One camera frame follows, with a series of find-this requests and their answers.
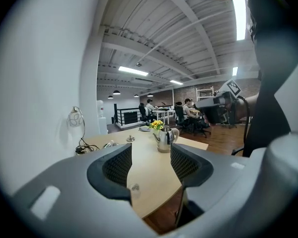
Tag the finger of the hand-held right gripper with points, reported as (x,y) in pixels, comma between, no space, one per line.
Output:
(206,103)

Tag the black office chair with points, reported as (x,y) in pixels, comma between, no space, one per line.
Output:
(180,115)
(142,113)

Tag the grey cloth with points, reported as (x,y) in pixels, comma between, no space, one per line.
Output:
(144,129)

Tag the round silver metal lid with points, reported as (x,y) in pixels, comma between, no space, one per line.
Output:
(130,139)

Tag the stainless steel pitcher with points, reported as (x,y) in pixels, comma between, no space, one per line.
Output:
(165,139)

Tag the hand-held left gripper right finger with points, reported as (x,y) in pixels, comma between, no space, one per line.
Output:
(213,177)

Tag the black stair railing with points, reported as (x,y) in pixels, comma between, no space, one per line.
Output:
(127,116)

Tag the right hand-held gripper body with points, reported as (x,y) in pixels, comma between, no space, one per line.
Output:
(223,108)

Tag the white water dispenser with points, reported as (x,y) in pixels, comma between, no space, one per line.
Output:
(101,118)

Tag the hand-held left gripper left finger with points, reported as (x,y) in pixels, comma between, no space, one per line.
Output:
(72,182)

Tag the person's right forearm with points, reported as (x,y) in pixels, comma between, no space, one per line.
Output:
(248,108)

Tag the white shelf rack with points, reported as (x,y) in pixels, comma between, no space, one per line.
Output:
(204,93)

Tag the person's black clothing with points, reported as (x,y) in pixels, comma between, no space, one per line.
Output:
(270,90)

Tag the sunflowers in vase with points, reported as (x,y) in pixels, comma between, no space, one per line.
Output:
(156,125)

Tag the long ceiling light panel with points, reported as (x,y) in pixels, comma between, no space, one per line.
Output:
(235,71)
(132,71)
(239,18)
(176,82)

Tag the white table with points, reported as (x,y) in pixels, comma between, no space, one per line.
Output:
(164,113)

